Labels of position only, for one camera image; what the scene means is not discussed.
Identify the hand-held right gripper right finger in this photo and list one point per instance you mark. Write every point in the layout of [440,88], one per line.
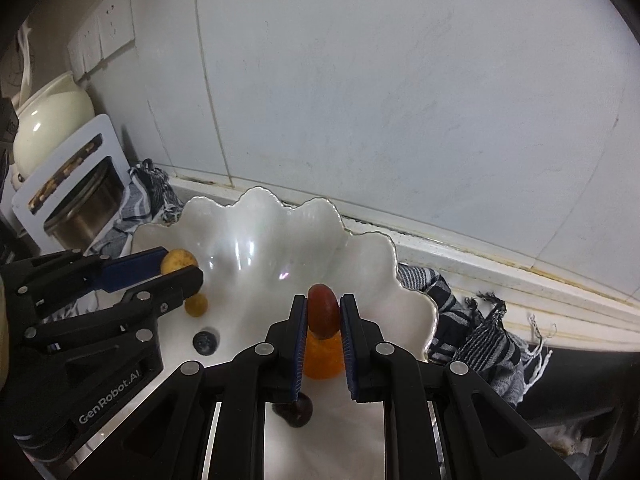
[349,350]

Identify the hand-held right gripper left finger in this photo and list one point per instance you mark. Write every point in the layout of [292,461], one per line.
[299,350]

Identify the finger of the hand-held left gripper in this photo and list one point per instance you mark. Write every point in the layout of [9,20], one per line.
[132,270]
[170,287]

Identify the orange tangerine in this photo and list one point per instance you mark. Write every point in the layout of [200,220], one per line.
[322,364]

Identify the small yellow longan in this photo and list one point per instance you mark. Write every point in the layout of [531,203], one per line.
[196,305]

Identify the red cherry tomato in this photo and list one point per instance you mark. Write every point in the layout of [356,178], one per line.
[324,310]

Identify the white scalloped bowl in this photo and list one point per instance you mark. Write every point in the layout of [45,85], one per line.
[260,250]

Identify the steel pot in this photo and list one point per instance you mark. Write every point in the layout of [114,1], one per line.
[85,210]

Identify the black and white checked cloth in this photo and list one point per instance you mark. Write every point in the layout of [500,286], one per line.
[475,350]

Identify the cream ceramic pot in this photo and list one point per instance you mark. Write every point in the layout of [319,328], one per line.
[50,120]

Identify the white wall socket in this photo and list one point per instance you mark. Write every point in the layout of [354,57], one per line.
[85,45]
[116,17]

